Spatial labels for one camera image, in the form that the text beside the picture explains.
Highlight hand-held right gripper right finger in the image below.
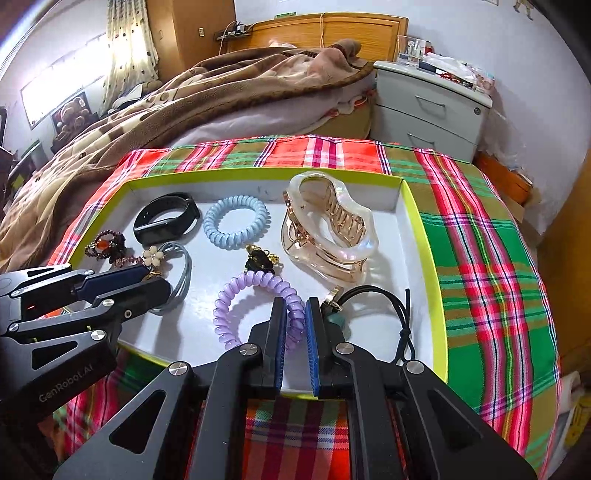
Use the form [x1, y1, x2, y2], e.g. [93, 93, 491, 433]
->
[305, 298, 539, 480]

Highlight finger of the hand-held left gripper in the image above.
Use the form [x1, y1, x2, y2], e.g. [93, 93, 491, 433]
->
[0, 277, 171, 374]
[0, 264, 151, 324]

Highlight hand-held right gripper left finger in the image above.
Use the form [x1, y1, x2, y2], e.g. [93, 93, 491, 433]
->
[53, 296, 288, 480]

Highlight black cord pendant necklace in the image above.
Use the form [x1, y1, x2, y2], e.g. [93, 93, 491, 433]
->
[323, 285, 417, 367]

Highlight grey hair tie with flower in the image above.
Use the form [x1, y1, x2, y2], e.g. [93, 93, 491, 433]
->
[142, 242, 192, 315]

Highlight dark red beaded bracelet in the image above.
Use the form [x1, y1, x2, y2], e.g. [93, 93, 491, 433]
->
[84, 231, 144, 268]

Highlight purple spiral hair tie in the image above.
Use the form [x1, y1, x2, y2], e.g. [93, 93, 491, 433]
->
[212, 270, 306, 352]

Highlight white box with yellow rim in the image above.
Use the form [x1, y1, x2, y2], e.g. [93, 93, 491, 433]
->
[62, 168, 450, 400]

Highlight black gold hair ornament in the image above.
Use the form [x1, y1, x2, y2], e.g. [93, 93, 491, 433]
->
[245, 244, 282, 273]

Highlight blue spiral hair tie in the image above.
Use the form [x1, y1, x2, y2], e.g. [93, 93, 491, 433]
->
[203, 195, 270, 252]

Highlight black wristband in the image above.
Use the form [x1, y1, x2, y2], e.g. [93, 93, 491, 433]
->
[133, 191, 201, 246]

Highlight clear hair claw clip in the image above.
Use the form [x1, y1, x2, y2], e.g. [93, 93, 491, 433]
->
[281, 170, 380, 283]

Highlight dresser with bottles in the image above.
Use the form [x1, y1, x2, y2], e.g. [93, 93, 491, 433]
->
[0, 106, 47, 195]

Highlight brown patterned blanket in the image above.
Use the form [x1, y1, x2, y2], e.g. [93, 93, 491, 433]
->
[0, 39, 375, 273]

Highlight teddy bear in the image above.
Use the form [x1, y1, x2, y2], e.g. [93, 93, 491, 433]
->
[51, 91, 90, 139]

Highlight red green plaid cloth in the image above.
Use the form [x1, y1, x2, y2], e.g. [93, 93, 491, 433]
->
[46, 134, 561, 480]

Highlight window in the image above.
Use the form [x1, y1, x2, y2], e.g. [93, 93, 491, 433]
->
[21, 34, 109, 127]

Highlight lilac bed sheet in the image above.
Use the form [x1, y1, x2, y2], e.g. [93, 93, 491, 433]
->
[178, 88, 375, 144]

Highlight dotted curtain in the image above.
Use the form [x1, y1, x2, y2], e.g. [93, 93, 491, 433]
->
[99, 0, 160, 114]

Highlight white nightstand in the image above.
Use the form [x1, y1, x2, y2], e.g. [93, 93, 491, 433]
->
[369, 60, 494, 162]

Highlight orange box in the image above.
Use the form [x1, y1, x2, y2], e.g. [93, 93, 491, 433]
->
[475, 150, 534, 206]

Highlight wooden wardrobe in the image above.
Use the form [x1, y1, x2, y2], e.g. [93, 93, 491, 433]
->
[145, 0, 238, 84]

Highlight white plastic bag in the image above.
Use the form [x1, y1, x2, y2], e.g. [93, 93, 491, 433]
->
[556, 369, 586, 462]

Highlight brown wooden panel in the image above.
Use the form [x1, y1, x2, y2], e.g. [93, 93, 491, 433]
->
[538, 152, 591, 370]

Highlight power strip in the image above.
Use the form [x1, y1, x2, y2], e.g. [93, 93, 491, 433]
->
[215, 21, 252, 40]

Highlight clear glass cup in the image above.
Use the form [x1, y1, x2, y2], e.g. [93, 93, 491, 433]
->
[397, 34, 428, 68]

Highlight pile of plastic packets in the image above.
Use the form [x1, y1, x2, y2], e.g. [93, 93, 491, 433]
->
[420, 44, 497, 95]

